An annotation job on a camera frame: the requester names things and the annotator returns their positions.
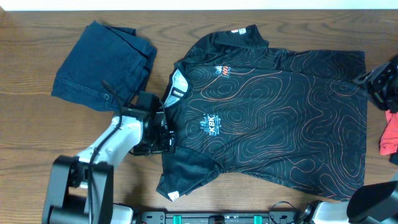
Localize folded navy blue trousers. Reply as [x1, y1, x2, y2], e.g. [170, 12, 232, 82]
[51, 21, 157, 111]

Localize black garment at table edge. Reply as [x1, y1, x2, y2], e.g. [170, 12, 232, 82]
[389, 55, 398, 72]

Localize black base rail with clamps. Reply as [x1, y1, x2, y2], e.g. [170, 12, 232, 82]
[132, 201, 313, 224]

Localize black jersey with orange lines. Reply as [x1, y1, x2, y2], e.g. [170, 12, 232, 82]
[157, 25, 368, 200]

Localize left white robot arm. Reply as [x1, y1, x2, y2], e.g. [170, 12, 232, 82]
[42, 91, 175, 224]

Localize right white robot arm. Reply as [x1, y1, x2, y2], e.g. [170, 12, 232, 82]
[295, 57, 397, 224]

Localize red garment at table edge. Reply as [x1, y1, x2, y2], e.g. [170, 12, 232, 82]
[380, 110, 397, 156]

